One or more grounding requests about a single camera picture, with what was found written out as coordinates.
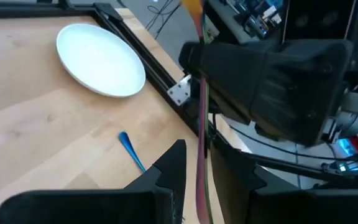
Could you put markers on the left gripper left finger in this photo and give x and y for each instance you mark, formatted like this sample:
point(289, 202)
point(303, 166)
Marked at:
point(120, 208)

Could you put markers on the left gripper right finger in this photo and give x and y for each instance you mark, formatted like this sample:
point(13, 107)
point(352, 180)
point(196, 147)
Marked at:
point(275, 205)

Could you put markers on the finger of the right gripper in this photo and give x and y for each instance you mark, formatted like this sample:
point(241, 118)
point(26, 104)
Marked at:
point(228, 110)
point(275, 84)

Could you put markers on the iridescent rainbow spoon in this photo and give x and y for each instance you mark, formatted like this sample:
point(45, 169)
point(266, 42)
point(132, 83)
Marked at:
point(202, 109)

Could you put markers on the black metal stand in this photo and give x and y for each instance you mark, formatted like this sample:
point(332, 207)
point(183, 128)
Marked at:
point(291, 168)

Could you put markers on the black speaker cabinet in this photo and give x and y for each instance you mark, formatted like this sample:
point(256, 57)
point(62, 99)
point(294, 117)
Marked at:
point(319, 18)

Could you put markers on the grey equipment shelf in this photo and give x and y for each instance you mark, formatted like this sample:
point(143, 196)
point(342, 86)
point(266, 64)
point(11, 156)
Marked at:
point(247, 18)

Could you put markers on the white round plate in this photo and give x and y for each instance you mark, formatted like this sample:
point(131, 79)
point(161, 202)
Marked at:
point(98, 59)

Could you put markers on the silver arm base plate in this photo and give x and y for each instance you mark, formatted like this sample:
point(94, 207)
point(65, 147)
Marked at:
point(179, 91)

